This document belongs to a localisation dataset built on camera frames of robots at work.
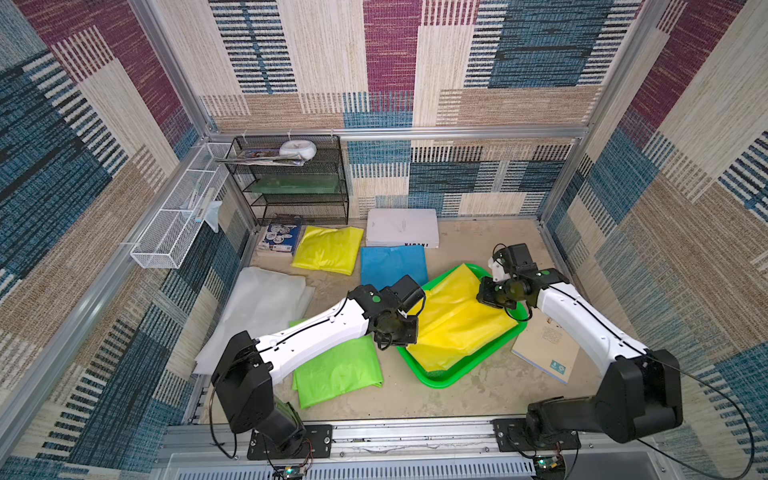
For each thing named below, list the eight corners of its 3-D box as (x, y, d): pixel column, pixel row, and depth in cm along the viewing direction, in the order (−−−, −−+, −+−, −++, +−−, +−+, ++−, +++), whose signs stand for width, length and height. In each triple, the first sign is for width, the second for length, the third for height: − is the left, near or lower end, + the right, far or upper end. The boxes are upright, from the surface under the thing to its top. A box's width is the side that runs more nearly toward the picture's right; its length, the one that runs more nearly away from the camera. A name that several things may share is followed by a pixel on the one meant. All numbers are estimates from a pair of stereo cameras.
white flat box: (365, 248, 115) (364, 240, 111) (367, 214, 126) (367, 206, 123) (439, 248, 114) (441, 240, 111) (434, 214, 126) (436, 206, 123)
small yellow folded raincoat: (293, 274, 107) (291, 269, 104) (303, 232, 120) (301, 226, 117) (359, 274, 107) (359, 269, 104) (362, 232, 120) (362, 226, 117)
